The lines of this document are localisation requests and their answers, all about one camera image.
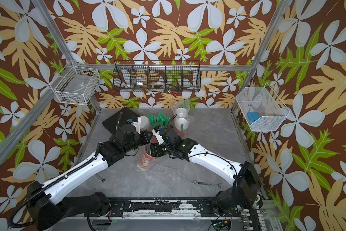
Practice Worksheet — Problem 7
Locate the clear plastic bag back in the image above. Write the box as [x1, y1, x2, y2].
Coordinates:
[136, 142, 162, 171]

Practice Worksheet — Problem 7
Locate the black plastic tool case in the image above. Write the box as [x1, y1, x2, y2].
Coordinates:
[102, 107, 139, 135]

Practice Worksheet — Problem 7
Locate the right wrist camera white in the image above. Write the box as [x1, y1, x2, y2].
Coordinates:
[152, 129, 165, 145]

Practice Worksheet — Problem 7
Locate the red cup white lid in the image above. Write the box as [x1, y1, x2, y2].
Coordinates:
[174, 117, 188, 139]
[175, 107, 188, 118]
[137, 116, 150, 131]

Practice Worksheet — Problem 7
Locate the red cup white lid front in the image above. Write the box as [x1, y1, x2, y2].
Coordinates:
[174, 117, 188, 139]

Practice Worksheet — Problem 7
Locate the white mesh basket right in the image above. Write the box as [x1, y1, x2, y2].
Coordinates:
[235, 84, 290, 133]

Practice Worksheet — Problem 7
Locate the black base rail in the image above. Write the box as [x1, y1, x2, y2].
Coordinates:
[84, 197, 220, 218]

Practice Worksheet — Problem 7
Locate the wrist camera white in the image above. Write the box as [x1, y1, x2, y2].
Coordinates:
[152, 129, 165, 145]
[127, 116, 142, 134]

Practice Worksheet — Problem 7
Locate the green wrapped straws bundle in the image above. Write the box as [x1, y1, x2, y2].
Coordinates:
[147, 113, 171, 129]

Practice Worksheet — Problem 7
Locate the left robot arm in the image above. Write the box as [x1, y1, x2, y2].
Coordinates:
[7, 124, 154, 231]

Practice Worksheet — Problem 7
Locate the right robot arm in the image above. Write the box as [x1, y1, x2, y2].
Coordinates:
[150, 130, 261, 215]

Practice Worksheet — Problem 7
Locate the white wire basket left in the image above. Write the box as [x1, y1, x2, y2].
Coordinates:
[50, 61, 100, 105]

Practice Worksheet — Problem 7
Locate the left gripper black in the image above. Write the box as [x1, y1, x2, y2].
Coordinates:
[123, 129, 154, 155]

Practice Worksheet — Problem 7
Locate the small wrench left side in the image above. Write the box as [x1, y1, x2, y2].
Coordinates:
[95, 174, 106, 182]

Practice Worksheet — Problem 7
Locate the blue object in basket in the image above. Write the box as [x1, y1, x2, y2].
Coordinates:
[247, 112, 260, 123]

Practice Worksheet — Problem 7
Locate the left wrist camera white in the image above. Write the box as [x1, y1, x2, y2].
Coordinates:
[127, 116, 142, 134]

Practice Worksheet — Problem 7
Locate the black wire basket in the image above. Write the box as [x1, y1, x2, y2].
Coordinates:
[112, 60, 202, 92]

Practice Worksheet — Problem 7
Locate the metal wrench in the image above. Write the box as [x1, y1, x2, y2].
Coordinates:
[192, 181, 222, 188]

